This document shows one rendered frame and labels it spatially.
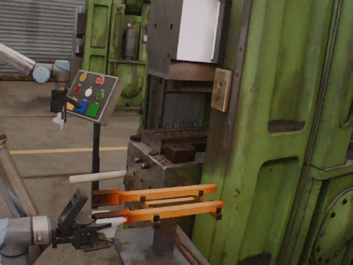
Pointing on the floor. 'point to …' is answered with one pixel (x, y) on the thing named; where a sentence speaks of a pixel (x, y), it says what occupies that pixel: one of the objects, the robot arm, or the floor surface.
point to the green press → (114, 45)
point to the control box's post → (95, 156)
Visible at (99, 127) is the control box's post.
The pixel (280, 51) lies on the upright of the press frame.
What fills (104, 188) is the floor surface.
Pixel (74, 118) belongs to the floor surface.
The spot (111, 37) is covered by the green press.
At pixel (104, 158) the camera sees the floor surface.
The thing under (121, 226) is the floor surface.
